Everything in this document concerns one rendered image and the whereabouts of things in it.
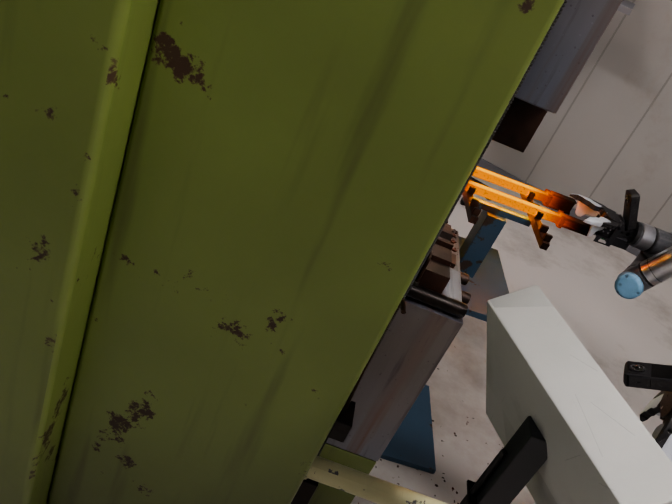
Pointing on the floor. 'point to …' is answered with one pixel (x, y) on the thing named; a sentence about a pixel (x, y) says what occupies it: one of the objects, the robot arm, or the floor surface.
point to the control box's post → (515, 465)
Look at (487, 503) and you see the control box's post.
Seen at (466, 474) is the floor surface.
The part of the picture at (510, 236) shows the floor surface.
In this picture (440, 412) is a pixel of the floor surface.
